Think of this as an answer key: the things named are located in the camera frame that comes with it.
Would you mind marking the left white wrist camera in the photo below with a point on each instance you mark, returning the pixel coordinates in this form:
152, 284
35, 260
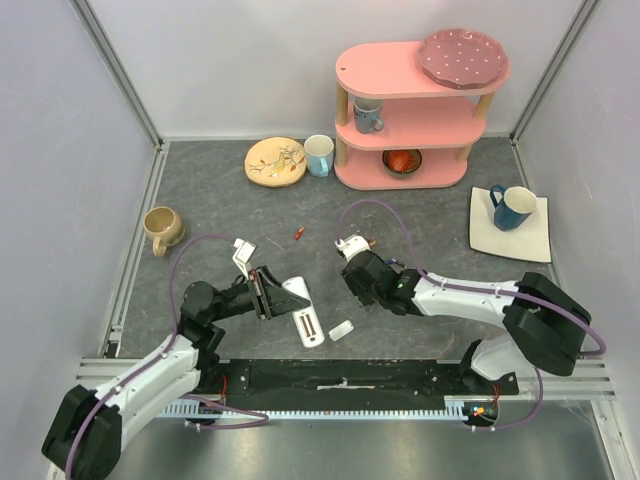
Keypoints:
244, 251

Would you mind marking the beige ceramic mug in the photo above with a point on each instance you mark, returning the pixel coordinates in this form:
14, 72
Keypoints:
164, 227

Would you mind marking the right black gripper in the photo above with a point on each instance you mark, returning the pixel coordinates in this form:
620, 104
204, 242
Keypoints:
358, 279

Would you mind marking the red orange battery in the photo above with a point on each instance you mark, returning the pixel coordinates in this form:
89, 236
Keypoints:
299, 233

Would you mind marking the grey mug on shelf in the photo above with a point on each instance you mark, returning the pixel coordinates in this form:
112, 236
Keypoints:
367, 115

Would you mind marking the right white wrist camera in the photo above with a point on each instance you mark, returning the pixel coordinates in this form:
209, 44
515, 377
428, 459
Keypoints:
353, 245

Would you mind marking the yellow floral plate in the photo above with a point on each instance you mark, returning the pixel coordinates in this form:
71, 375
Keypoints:
275, 162

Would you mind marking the orange cup in bowl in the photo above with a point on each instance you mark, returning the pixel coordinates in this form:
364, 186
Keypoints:
401, 161

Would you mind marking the white square plate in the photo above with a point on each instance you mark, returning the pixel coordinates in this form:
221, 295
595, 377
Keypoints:
528, 242

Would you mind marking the patterned dark bowl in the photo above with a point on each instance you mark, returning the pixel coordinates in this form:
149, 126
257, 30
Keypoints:
416, 153

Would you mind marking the pink three-tier shelf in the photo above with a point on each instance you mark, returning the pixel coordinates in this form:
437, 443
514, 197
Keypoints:
441, 123

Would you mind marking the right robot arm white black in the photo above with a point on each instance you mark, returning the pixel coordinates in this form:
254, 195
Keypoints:
543, 325

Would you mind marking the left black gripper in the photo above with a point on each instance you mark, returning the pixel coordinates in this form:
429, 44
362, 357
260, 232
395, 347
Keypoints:
269, 296

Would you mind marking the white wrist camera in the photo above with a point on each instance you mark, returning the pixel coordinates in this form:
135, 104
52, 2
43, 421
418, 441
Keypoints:
244, 251
353, 245

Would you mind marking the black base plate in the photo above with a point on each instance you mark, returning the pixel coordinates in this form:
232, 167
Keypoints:
267, 383

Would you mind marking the white slotted cable duct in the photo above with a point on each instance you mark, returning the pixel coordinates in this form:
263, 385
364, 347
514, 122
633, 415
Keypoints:
197, 411

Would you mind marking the pink polka dot plate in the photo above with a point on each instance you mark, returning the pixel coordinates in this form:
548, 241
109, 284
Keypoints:
462, 59

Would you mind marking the white battery cover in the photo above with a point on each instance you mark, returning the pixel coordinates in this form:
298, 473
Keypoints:
341, 330

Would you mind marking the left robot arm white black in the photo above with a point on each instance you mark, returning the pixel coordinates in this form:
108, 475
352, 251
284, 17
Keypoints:
92, 427

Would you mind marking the light blue mug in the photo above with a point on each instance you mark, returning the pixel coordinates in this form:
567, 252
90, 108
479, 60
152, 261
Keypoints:
319, 151

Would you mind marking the dark blue mug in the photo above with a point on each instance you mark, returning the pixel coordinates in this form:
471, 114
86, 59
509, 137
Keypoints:
512, 206

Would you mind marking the white remote control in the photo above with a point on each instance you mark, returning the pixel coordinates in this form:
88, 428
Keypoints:
306, 320

